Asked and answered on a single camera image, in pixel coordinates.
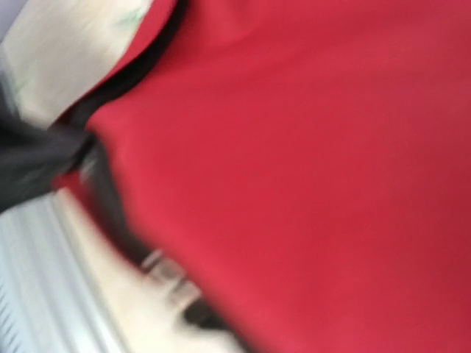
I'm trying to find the red backpack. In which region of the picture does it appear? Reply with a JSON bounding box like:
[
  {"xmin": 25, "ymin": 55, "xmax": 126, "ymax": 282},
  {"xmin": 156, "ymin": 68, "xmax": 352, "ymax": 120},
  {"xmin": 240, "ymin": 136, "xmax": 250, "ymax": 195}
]
[{"xmin": 59, "ymin": 1, "xmax": 470, "ymax": 352}]

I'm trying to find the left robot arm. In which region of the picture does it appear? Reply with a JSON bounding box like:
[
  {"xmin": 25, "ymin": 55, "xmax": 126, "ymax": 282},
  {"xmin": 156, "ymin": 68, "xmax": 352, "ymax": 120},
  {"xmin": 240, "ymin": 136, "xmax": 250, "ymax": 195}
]
[{"xmin": 1, "ymin": 85, "xmax": 94, "ymax": 212}]

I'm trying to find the front aluminium rail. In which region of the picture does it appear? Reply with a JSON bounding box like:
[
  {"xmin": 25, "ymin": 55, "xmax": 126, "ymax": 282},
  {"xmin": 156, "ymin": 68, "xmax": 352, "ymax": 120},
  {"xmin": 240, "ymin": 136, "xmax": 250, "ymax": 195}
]
[{"xmin": 1, "ymin": 193, "xmax": 146, "ymax": 352}]

